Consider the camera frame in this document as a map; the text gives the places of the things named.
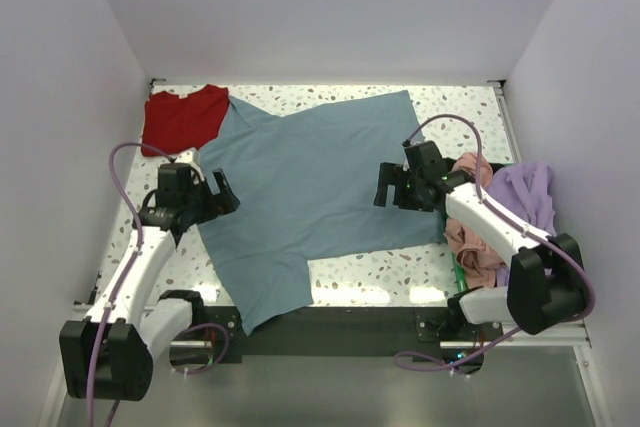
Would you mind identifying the blue-grey t-shirt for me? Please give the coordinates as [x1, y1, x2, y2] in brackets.
[199, 91, 444, 333]

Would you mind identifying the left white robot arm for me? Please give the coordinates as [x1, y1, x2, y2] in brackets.
[59, 162, 240, 401]

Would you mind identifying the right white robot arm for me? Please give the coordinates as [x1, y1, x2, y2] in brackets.
[374, 141, 595, 340]

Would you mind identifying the folded red t-shirt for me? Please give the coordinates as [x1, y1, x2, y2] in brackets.
[141, 84, 229, 157]

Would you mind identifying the green plastic bin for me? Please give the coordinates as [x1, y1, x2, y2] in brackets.
[439, 161, 516, 294]

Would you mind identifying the crumpled pink t-shirt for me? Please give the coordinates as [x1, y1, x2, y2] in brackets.
[443, 151, 511, 288]

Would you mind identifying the crumpled lilac t-shirt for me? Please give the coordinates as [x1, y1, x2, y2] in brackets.
[486, 160, 558, 293]

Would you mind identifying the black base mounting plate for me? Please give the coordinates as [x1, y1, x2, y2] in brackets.
[169, 307, 503, 367]

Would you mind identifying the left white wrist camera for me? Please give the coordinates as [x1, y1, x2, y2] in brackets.
[175, 148, 206, 182]

